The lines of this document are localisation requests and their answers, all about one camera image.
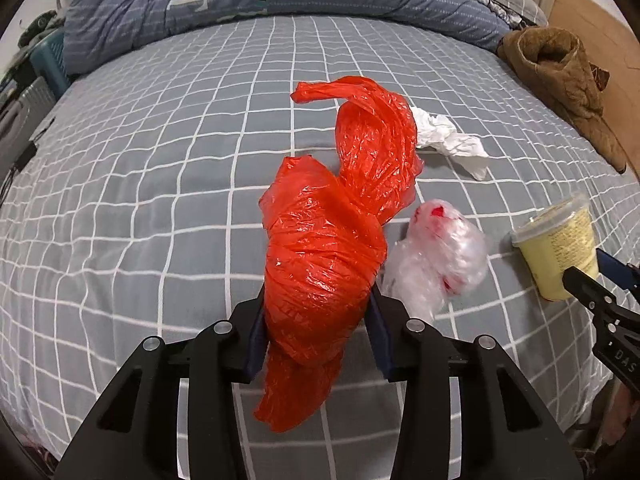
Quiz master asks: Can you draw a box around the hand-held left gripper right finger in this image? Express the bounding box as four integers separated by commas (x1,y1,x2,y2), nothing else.
366,284,583,480

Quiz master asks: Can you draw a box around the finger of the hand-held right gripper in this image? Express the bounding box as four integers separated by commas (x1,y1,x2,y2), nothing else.
561,266,640,343
595,249,640,307

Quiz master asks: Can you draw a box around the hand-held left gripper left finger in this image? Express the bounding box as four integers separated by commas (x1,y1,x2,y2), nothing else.
55,285,271,480

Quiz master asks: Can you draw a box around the yellow cup with lid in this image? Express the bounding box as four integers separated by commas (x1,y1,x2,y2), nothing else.
510,193,601,302

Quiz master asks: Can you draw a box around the red plastic bag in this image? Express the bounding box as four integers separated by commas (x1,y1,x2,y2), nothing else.
252,76,426,434

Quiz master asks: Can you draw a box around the clear plastic bag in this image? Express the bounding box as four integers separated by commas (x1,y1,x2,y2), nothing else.
382,199,489,326

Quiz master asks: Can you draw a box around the grey checked bed sheet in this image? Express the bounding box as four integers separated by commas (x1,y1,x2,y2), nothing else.
0,14,640,463

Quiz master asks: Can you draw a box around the brown fleece coat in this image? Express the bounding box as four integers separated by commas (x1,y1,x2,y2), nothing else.
497,26,628,175

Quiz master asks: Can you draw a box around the crumpled white tissue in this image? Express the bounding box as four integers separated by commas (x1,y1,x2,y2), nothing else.
411,108,490,181

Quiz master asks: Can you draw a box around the grey suitcase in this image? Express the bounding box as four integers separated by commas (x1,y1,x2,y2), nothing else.
0,77,54,161

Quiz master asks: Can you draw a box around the blue plastic stool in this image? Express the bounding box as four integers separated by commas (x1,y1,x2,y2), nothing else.
30,37,72,92

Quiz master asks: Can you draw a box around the wooden bed frame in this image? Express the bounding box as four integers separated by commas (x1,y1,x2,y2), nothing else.
547,0,640,176

